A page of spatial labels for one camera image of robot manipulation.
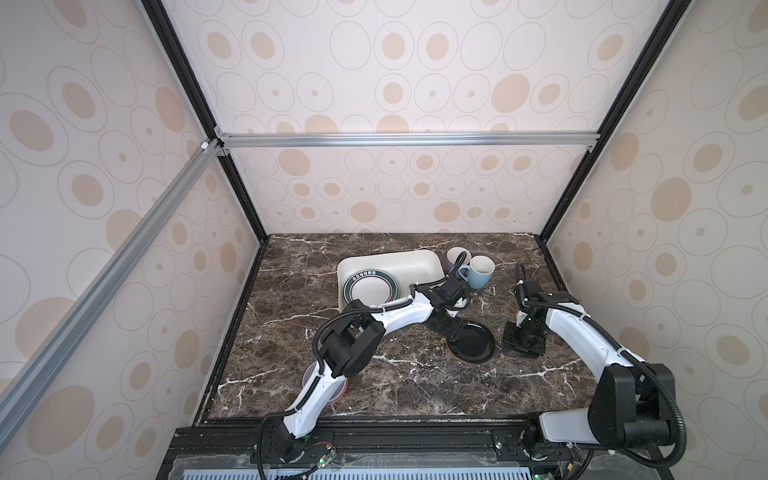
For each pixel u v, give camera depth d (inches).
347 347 21.8
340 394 29.5
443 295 29.8
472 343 34.7
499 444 28.8
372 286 40.7
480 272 38.5
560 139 35.3
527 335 27.6
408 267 43.5
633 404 16.4
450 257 40.5
